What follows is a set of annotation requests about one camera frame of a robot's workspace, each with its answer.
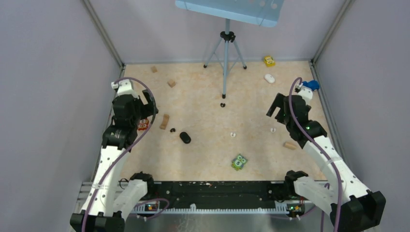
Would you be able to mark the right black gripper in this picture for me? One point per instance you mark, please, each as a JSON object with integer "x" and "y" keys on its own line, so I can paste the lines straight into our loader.
{"x": 278, "y": 102}

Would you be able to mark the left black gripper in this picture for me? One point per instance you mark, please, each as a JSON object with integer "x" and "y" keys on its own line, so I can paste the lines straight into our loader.
{"x": 149, "y": 108}

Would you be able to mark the white earbud charging case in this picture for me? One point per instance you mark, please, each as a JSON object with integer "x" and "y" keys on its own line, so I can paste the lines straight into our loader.
{"x": 269, "y": 78}

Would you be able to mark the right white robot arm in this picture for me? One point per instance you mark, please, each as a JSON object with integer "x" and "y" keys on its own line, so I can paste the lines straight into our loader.
{"x": 349, "y": 203}

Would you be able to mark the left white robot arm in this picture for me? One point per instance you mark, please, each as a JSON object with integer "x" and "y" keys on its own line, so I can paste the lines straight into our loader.
{"x": 103, "y": 211}

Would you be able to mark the black earbud charging case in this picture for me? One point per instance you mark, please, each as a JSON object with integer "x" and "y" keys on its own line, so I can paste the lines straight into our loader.
{"x": 184, "y": 136}

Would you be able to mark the orange red animal block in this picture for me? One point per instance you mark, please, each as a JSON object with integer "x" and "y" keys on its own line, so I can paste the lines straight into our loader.
{"x": 143, "y": 124}

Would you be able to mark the wooden arch block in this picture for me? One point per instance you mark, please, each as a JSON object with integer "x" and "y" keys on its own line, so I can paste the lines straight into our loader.
{"x": 165, "y": 121}

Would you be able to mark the wooden cube block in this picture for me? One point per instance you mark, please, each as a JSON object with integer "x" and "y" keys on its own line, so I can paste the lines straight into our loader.
{"x": 171, "y": 83}

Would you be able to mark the blue toy car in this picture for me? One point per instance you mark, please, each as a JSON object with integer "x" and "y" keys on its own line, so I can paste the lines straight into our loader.
{"x": 313, "y": 85}

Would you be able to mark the wooden cylinder block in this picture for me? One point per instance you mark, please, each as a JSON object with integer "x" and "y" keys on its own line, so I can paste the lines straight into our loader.
{"x": 290, "y": 145}

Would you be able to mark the light blue tripod stand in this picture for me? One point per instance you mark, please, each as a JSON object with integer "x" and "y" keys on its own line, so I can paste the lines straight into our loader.
{"x": 227, "y": 37}

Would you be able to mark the green owl number block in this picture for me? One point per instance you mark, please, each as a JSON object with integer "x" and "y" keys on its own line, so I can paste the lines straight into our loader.
{"x": 239, "y": 162}

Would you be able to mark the light blue perforated board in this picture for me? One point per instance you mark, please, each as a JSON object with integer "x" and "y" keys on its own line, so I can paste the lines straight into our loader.
{"x": 263, "y": 13}

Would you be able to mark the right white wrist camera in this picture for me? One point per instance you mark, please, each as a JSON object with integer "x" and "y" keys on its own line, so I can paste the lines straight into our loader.
{"x": 304, "y": 92}

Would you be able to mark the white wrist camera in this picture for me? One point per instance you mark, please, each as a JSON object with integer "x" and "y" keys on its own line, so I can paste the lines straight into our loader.
{"x": 304, "y": 92}
{"x": 124, "y": 87}

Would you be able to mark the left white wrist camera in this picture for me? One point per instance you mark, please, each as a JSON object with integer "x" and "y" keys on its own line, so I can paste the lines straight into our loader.
{"x": 124, "y": 87}

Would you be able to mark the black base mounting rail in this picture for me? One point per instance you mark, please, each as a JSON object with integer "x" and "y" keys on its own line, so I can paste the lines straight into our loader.
{"x": 229, "y": 196}

